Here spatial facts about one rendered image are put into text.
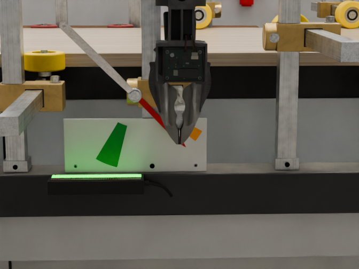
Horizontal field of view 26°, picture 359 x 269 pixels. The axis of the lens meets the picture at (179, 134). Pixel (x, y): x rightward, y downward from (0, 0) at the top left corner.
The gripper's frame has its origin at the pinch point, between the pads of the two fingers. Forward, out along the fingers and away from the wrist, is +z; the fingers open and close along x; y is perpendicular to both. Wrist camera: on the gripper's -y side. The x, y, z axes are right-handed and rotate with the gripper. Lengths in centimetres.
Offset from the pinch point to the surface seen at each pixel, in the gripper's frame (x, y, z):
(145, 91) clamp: -5.5, -26.6, -3.3
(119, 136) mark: -10.0, -26.8, 5.1
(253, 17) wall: 102, -744, 1
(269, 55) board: 20, -46, -8
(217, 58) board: 9.1, -45.7, -7.6
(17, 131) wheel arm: -23.7, 0.0, -0.5
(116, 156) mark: -10.7, -26.9, 8.9
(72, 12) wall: -95, -754, -4
